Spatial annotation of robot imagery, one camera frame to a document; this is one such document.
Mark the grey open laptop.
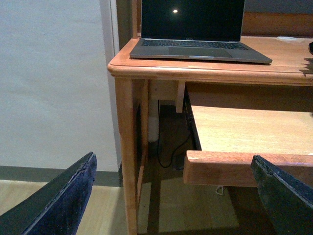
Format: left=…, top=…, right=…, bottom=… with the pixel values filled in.
left=130, top=0, right=272, bottom=64

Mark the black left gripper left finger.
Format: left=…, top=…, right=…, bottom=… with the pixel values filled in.
left=0, top=152, right=97, bottom=235

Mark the black computer mouse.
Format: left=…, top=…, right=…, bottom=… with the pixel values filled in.
left=309, top=42, right=313, bottom=54

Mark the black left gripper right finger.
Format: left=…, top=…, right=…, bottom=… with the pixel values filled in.
left=251, top=155, right=313, bottom=235

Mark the wooden desk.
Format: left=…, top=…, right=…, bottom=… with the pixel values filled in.
left=108, top=13, right=313, bottom=235

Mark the white power adapter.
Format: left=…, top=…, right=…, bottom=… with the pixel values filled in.
left=215, top=186, right=224, bottom=196

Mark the black floor cable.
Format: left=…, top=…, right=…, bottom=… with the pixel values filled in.
left=156, top=100, right=194, bottom=168

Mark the wooden pull-out keyboard tray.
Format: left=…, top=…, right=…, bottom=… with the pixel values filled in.
left=183, top=105, right=313, bottom=187

